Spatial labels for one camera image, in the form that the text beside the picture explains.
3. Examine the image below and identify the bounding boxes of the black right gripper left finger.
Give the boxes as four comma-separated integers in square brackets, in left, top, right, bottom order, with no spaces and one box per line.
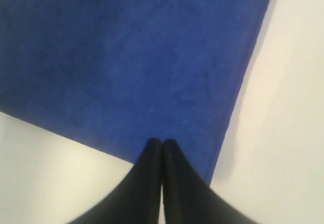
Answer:
[71,138,162,224]

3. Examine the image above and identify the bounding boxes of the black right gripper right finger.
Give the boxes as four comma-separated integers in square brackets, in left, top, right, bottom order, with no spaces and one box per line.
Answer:
[163,139,255,224]

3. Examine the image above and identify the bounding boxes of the blue towel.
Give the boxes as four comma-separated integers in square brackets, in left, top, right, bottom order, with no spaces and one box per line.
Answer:
[1,0,269,182]

